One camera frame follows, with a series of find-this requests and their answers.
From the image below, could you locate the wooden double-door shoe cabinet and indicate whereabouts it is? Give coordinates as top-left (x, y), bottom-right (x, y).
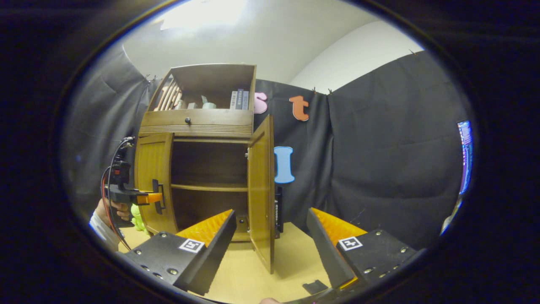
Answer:
top-left (138, 63), bottom-right (258, 243)

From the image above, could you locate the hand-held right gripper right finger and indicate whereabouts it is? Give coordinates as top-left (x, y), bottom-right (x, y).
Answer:
top-left (306, 207), bottom-right (418, 291)

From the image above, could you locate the black backdrop cloth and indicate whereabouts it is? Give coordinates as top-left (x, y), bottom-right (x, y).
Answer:
top-left (61, 44), bottom-right (475, 254)

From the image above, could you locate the black cable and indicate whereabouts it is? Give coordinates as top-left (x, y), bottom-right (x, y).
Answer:
top-left (106, 136), bottom-right (136, 250)

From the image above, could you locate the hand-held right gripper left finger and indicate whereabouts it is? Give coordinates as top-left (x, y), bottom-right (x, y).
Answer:
top-left (124, 208), bottom-right (238, 297)

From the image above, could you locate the wooden inner shelf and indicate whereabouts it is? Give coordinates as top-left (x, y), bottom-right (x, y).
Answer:
top-left (171, 183), bottom-right (248, 193)

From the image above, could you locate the black cover book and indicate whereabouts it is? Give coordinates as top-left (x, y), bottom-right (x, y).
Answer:
top-left (274, 186), bottom-right (284, 233)

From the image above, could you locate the computer monitor screen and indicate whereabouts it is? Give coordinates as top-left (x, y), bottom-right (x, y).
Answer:
top-left (457, 120), bottom-right (474, 195)

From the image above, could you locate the red cable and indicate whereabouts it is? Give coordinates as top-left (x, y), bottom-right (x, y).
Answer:
top-left (100, 166), bottom-right (115, 225)

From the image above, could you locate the wooden shoe cabinet door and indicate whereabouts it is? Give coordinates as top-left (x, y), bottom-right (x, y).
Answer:
top-left (247, 114), bottom-right (275, 274)
top-left (134, 132), bottom-right (178, 235)

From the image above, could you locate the green plush toy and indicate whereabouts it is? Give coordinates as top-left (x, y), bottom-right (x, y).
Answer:
top-left (131, 204), bottom-right (149, 234)

